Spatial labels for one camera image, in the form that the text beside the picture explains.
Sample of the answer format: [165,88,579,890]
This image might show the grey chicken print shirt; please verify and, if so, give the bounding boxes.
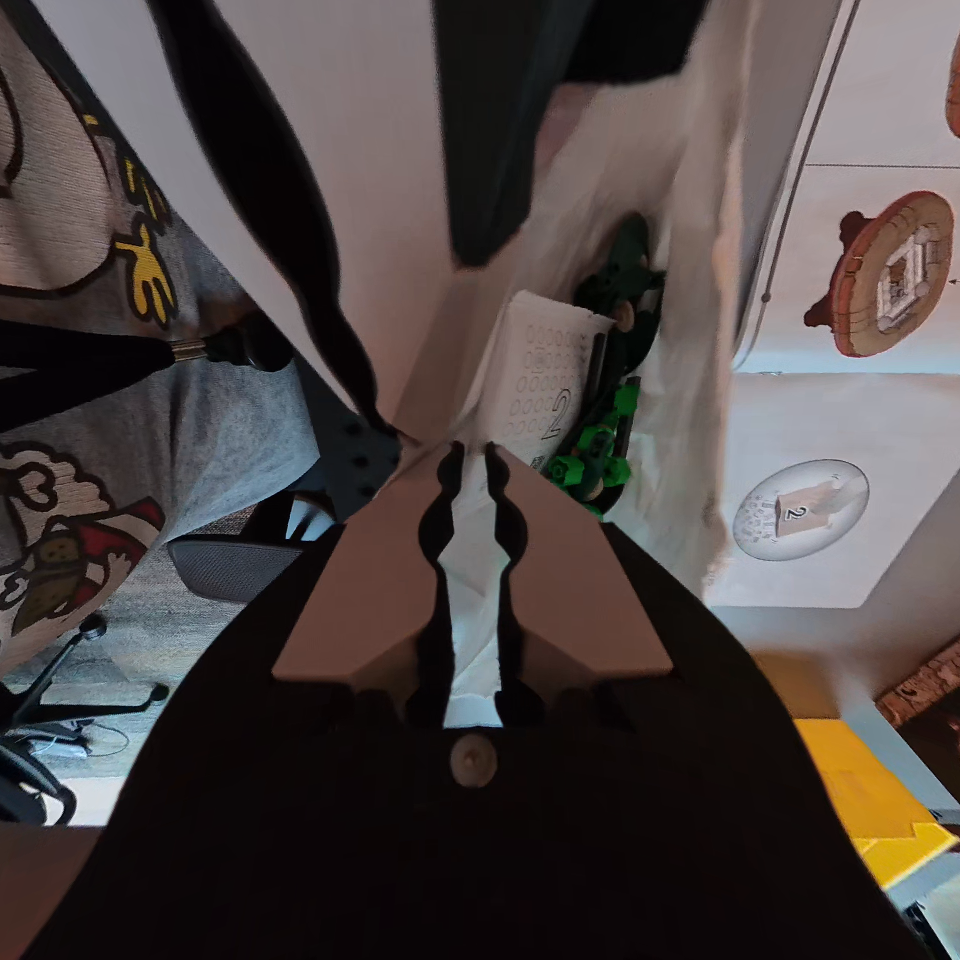
[0,0,324,676]

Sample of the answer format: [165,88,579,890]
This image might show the black office chair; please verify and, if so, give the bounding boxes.
[0,615,170,826]

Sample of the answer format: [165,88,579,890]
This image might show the pile of green toy bricks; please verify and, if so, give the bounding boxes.
[543,213,669,519]

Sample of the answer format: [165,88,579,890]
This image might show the grey mesh chair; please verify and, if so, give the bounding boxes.
[166,536,309,605]

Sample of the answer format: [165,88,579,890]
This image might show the grey desk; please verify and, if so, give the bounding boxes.
[705,600,960,960]

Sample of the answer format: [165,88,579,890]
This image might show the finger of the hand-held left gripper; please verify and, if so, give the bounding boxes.
[183,0,526,445]
[30,0,400,442]

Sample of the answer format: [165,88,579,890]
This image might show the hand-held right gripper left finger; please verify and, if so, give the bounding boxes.
[271,441,466,725]

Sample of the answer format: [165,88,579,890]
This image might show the yellow plastic bin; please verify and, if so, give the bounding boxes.
[750,651,960,894]

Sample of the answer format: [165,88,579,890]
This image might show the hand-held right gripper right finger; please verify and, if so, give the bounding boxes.
[483,441,676,725]

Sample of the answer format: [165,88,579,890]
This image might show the white paper bag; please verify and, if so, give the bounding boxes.
[393,0,759,729]

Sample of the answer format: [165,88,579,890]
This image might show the black bamboo set box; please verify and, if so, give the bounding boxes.
[873,637,960,732]

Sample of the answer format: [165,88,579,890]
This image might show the small white numbered bag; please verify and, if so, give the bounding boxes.
[480,291,616,474]

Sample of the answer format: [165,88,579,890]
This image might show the black badge reel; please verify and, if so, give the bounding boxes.
[168,313,295,374]

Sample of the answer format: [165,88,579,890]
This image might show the white instruction booklet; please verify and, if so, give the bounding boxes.
[705,0,960,609]

